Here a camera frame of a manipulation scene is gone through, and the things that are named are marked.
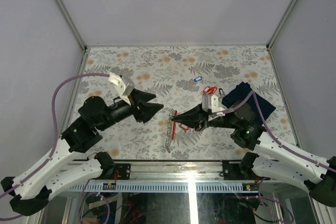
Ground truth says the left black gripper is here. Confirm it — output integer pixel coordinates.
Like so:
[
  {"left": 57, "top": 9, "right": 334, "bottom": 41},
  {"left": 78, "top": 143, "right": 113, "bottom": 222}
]
[{"left": 99, "top": 89, "right": 165, "bottom": 132}]

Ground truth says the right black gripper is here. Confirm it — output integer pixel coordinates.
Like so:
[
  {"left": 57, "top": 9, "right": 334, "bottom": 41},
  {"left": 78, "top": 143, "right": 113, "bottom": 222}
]
[{"left": 172, "top": 102, "right": 239, "bottom": 131}]

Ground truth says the red key tag with key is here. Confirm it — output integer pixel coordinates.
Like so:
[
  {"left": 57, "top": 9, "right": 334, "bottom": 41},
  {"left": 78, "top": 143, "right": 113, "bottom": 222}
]
[{"left": 179, "top": 124, "right": 190, "bottom": 131}]

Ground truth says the metal key holder red handle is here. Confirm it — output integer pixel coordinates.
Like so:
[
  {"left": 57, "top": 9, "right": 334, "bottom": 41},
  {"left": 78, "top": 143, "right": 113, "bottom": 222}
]
[{"left": 165, "top": 109, "right": 177, "bottom": 153}]

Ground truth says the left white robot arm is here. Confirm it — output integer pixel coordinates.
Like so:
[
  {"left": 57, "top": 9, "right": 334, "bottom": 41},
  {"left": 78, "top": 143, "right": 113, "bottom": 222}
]
[{"left": 1, "top": 89, "right": 164, "bottom": 216}]

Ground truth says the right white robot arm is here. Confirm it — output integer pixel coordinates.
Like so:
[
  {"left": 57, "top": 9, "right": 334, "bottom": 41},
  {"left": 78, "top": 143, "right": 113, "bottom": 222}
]
[{"left": 172, "top": 101, "right": 335, "bottom": 207}]

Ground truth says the red key tags bunch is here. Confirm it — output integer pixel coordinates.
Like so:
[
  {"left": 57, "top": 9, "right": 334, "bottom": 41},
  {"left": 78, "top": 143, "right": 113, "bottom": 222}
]
[{"left": 202, "top": 86, "right": 217, "bottom": 94}]

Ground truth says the dark blue cloth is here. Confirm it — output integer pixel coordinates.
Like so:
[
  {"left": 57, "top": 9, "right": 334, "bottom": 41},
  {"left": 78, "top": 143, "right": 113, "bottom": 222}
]
[{"left": 222, "top": 82, "right": 276, "bottom": 124}]

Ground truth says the blue key tag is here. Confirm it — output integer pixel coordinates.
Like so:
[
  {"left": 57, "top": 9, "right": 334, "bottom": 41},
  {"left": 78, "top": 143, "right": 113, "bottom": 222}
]
[{"left": 194, "top": 76, "right": 202, "bottom": 82}]

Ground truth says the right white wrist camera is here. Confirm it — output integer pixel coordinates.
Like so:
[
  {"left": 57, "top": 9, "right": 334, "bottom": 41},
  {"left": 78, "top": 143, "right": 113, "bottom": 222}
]
[{"left": 202, "top": 94, "right": 225, "bottom": 118}]

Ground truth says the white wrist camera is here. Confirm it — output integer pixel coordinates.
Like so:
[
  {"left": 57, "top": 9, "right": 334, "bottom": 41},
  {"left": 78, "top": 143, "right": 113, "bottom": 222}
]
[
  {"left": 202, "top": 94, "right": 225, "bottom": 118},
  {"left": 108, "top": 72, "right": 134, "bottom": 105}
]

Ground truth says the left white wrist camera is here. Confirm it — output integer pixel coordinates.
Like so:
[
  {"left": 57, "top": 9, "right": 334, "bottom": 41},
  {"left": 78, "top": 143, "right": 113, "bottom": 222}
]
[{"left": 108, "top": 72, "right": 134, "bottom": 105}]

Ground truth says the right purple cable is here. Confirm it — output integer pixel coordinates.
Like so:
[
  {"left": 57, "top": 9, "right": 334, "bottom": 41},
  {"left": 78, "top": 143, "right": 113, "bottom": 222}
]
[{"left": 223, "top": 90, "right": 336, "bottom": 175}]

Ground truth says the purple cable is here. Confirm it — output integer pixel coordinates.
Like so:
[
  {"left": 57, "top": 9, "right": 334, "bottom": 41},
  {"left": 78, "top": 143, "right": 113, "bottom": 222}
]
[
  {"left": 0, "top": 73, "right": 112, "bottom": 221},
  {"left": 223, "top": 90, "right": 336, "bottom": 175}
]

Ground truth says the aluminium front rail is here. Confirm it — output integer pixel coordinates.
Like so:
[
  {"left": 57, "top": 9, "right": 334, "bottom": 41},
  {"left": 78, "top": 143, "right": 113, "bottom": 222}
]
[{"left": 114, "top": 160, "right": 253, "bottom": 182}]

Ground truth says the grey slotted cable duct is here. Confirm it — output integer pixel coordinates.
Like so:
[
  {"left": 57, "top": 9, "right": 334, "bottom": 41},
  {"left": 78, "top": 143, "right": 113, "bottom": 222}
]
[{"left": 69, "top": 182, "right": 253, "bottom": 193}]

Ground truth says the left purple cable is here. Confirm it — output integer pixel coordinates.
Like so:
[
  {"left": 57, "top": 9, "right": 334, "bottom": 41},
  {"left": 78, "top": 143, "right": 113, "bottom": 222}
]
[{"left": 0, "top": 73, "right": 112, "bottom": 221}]

